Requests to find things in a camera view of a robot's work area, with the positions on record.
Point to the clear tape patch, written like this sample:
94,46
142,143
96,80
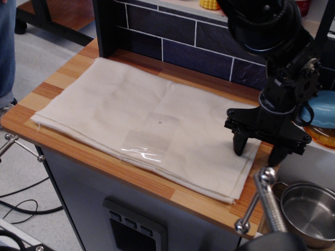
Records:
150,143

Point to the stainless steel pot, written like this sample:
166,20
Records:
309,212

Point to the grey oven control panel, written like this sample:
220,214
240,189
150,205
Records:
131,230

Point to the orange transparent bowl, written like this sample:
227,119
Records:
321,136

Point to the black shelf post left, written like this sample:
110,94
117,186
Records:
106,29

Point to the person leg in jeans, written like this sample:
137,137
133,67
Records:
8,65

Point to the red label plastic bottle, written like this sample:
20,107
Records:
304,7

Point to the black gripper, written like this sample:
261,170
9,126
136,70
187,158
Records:
276,128

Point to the cream cloth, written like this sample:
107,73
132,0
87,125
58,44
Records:
110,98

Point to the yellow toy corn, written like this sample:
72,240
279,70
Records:
209,4

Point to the wooden cart with black frame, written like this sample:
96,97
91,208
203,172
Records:
62,18

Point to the blue plastic bowl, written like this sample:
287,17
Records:
323,109

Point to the grey sneaker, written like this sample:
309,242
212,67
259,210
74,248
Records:
8,107

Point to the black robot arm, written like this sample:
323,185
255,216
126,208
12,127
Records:
274,31

